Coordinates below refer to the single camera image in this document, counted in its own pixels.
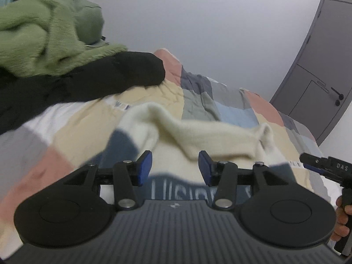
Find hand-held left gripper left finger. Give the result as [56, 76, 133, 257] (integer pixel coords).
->
[64, 150, 152, 211]

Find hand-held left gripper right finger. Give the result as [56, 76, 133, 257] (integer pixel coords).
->
[198, 150, 292, 210]

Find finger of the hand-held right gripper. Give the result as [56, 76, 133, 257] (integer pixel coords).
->
[299, 153, 330, 171]

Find cream and navy sweater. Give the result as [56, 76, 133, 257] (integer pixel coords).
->
[96, 102, 304, 210]

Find person's right hand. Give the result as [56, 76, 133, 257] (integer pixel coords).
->
[330, 195, 352, 242]

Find patchwork quilt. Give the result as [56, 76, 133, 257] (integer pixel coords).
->
[0, 48, 341, 256]

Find grey door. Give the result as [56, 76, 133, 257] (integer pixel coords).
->
[269, 0, 352, 147]

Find black garment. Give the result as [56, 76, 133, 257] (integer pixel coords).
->
[0, 52, 166, 136]

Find green fleece garment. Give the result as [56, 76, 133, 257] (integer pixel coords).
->
[0, 0, 129, 78]

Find black door handle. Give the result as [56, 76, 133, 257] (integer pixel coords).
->
[330, 87, 344, 107]

